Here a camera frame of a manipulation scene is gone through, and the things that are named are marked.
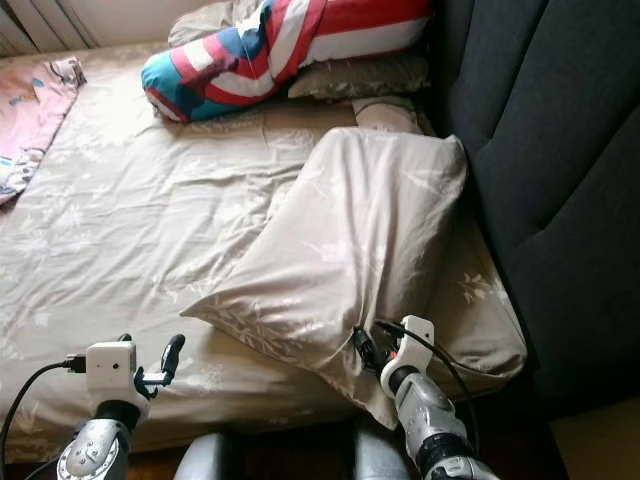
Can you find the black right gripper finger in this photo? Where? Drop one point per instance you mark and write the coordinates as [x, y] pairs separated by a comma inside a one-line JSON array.
[[363, 347]]

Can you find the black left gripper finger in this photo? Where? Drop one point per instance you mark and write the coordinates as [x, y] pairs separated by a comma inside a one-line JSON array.
[[173, 352], [124, 338]]

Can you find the beige floral pillow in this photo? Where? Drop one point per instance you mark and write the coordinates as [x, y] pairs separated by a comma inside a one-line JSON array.
[[350, 230]]

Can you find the pink cartoon print blanket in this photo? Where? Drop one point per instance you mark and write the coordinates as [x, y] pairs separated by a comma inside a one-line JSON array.
[[30, 120]]

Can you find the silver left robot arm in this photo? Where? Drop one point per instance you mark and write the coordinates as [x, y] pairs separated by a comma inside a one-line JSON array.
[[98, 455]]

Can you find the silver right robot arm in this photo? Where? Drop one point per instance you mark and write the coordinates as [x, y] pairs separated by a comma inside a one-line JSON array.
[[430, 420]]

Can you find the grey left robot leg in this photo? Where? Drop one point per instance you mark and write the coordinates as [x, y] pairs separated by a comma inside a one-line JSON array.
[[202, 460]]

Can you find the grey robot leg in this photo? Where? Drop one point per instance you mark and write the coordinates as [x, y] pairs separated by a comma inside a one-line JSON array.
[[375, 460], [202, 460]]

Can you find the grey right robot leg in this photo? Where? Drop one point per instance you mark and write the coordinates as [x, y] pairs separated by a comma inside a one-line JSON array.
[[375, 460]]

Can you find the bed with beige floral duvet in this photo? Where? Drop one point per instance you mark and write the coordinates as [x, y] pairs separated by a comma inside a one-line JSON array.
[[140, 220]]

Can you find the small beige pillow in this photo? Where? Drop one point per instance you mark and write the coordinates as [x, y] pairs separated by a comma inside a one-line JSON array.
[[388, 113]]

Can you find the dark grey padded headboard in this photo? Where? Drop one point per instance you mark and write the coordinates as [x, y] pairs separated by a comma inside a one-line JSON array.
[[550, 150]]

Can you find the red white blue striped cushion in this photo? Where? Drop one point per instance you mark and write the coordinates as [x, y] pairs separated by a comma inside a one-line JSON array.
[[240, 70]]

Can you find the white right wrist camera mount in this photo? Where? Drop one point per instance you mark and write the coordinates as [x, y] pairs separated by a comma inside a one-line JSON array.
[[415, 342]]

